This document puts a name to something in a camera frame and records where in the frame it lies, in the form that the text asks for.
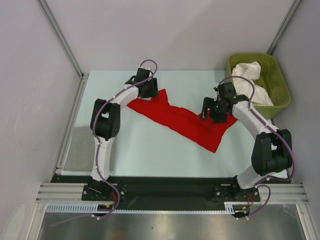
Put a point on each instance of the red t shirt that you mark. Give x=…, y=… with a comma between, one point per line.
x=183, y=121

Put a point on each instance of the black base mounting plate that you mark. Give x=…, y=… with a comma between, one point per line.
x=173, y=194

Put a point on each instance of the white crumpled t shirt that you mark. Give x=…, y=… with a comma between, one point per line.
x=247, y=74

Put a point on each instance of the folded grey t shirt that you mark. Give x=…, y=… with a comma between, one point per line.
x=81, y=154

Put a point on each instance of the white slotted cable duct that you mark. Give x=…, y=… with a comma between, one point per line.
x=72, y=207

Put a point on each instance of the light blue table mat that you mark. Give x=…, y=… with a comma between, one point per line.
x=146, y=148

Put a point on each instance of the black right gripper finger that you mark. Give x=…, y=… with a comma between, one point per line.
x=220, y=118
x=206, y=107

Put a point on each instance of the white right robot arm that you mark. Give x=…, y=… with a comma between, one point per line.
x=272, y=149

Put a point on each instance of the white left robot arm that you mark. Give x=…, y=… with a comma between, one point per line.
x=106, y=122

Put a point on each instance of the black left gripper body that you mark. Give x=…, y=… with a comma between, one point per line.
x=151, y=89

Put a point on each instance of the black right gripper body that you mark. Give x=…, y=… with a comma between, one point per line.
x=219, y=104

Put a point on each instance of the green plastic bin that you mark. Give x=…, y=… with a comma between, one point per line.
x=270, y=78

